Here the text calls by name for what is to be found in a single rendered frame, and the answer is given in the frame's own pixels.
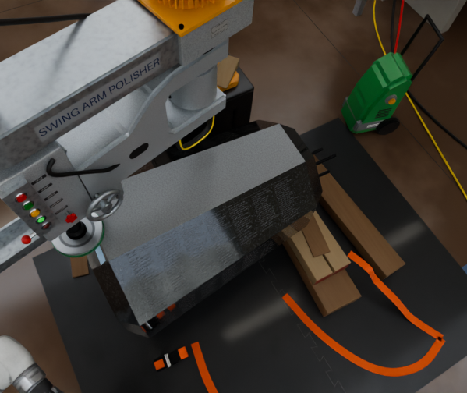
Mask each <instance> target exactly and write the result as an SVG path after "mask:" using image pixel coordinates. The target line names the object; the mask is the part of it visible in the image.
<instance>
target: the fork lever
mask: <svg viewBox="0 0 467 393"><path fill-rule="evenodd" d="M33 232H34V231H33V230H32V229H31V228H30V227H29V226H28V225H27V224H26V223H25V222H24V221H23V220H22V219H21V218H20V217H18V218H16V219H14V220H13V221H11V222H10V223H8V224H7V225H5V226H4V227H2V228H0V273H2V272H3V271H4V270H5V269H7V268H8V267H10V266H12V265H13V264H14V263H15V262H17V261H18V260H20V259H21V258H23V257H25V256H26V255H27V254H28V253H30V252H31V251H33V250H35V249H36V248H38V247H39V246H40V245H41V244H43V243H45V242H46V241H48V240H47V239H46V238H45V237H44V236H42V237H39V236H38V235H36V236H34V237H33V238H32V239H31V242H30V243H29V244H23V243H22V242H21V239H22V237H23V236H24V235H30V234H31V233H33Z"/></svg>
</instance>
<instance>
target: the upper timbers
mask: <svg viewBox="0 0 467 393"><path fill-rule="evenodd" d="M313 215H314V217H315V219H316V221H317V224H318V225H319V228H320V230H321V232H322V234H323V236H324V239H325V241H326V243H327V246H328V248H329V250H330V253H325V254H323V255H320V256H318V257H313V255H312V253H311V251H310V248H309V246H308V244H307V242H306V239H305V237H304V235H303V233H302V230H300V231H299V232H297V233H296V234H295V235H294V236H292V237H291V238H290V239H288V240H287V242H288V244H289V245H290V247H291V248H292V251H293V252H294V254H295V255H296V257H297V259H298V260H299V262H300V263H301V265H302V267H303V269H304V271H305V272H306V274H307V276H308V277H309V279H310V281H311V282H312V284H313V285H315V284H317V283H319V282H321V281H323V280H325V279H327V278H329V277H330V276H331V275H334V274H337V273H338V272H339V271H342V270H344V269H346V268H347V266H349V265H350V263H351V262H350V260H349V259H348V258H347V256H346V255H345V253H344V252H343V250H342V249H341V247H340V246H339V245H338V243H337V241H336V240H335V238H334V237H333V235H332V234H331V233H330V231H329V230H328V228H327V226H326V225H325V224H324V222H323V221H322V219H321V218H320V216H319V215H318V213H317V212H316V211H314V213H313Z"/></svg>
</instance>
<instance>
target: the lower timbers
mask: <svg viewBox="0 0 467 393"><path fill-rule="evenodd" d="M317 171H318V174H320V173H322V172H325V171H327V169H326V168H325V167H324V166H323V165H322V164H319V165H317ZM320 183H321V186H322V190H323V192H322V194H321V196H320V200H319V203H320V204H321V206H322V207H323V208H324V210H325V211H326V212H327V213H328V214H329V215H330V216H331V218H332V219H333V220H334V222H335V223H336V224H337V226H338V227H339V228H340V229H341V230H342V231H343V233H344V234H345V235H346V237H347V238H348V239H349V241H350V242H351V243H352V245H353V246H354V247H355V248H356V249H357V250H358V252H359V253H360V254H361V256H362V257H363V258H364V260H365V261H366V262H367V263H368V264H369V265H370V266H371V267H372V268H373V271H374V272H375V273H376V274H377V276H378V277H379V278H380V280H381V281H383V280H384V279H385V278H386V277H388V276H389V275H391V274H393V273H394V272H395V271H397V270H398V269H399V268H401V267H402V266H404V265H405V262H404V261H403V260H402V258H400V256H399V255H398V254H397V253H396V252H395V251H394V249H393V248H392V247H391V245H390V244H389V243H388V242H387V241H386V239H385V238H384V237H383V236H382V235H381V234H380V233H379V232H378V230H377V229H376V228H375V227H374V225H373V224H372V223H371V222H370V220H369V219H368V218H367V217H366V215H365V214H364V213H363V212H362V211H361V210H360V209H359V208H358V206H357V205H356V204H355V203H354V201H353V200H352V199H351V198H350V196H349V195H348V194H347V193H346V192H345V191H344V190H343V189H342V187H341V186H340V185H339V184H338V182H337V181H336V180H335V179H334V177H333V176H332V175H331V174H330V173H328V174H326V175H323V176H321V177H320ZM282 244H283V246H284V248H285V249H286V251H287V253H288V255H289V256H290V258H291V260H292V262H293V264H294V265H295V267H296V269H297V271H298V272H299V274H300V276H301V278H302V280H303V281H304V283H305V285H306V287H307V288H308V290H309V292H310V294H311V296H312V297H313V300H314V301H315V303H316V305H317V307H318V308H319V310H320V312H321V313H322V315H323V317H326V316H327V315H329V314H331V313H333V312H335V311H336V310H339V309H341V308H342V307H344V306H347V305H348V304H350V303H353V302H355V301H356V300H357V299H359V298H360V297H361V295H360V293H359V291H358V289H357V288H356V286H355V285H354V283H353V281H352V279H351V278H350V277H349V275H348V273H347V271H346V270H345V269H344V270H342V271H339V272H338V273H337V274H334V275H331V276H330V277H329V278H327V279H325V280H323V281H321V282H319V283H317V284H315V285H313V284H312V282H311V281H310V279H309V277H308V276H307V274H306V272H305V271H304V269H303V267H302V265H301V263H300V262H299V260H298V259H297V257H296V255H295V254H294V252H293V251H292V248H291V247H290V245H289V244H288V242H287V240H286V241H285V242H284V243H282Z"/></svg>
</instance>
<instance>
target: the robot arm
mask: <svg viewBox="0 0 467 393"><path fill-rule="evenodd" d="M45 377H46V373H45V372H44V371H43V370H42V369H41V368H40V367H39V366H38V365H37V364H36V363H35V362H34V359H33V357H32V355H31V354H30V353H29V352H28V351H27V349H26V348H25V347H24V346H23V345H21V344H20V343H19V342H18V341H17V340H15V339H14V338H12V337H10V336H7V335H2V336H0V393H2V392H3V391H4V390H5V389H6V388H7V387H8V386H9V385H11V384H12V385H13V386H14V387H15V388H16V389H17V390H18V391H19V392H20V393H64V392H63V391H61V390H59V389H58V388H57V387H56V386H54V387H53V384H52V383H51V382H50V381H49V380H48V379H47V378H45Z"/></svg>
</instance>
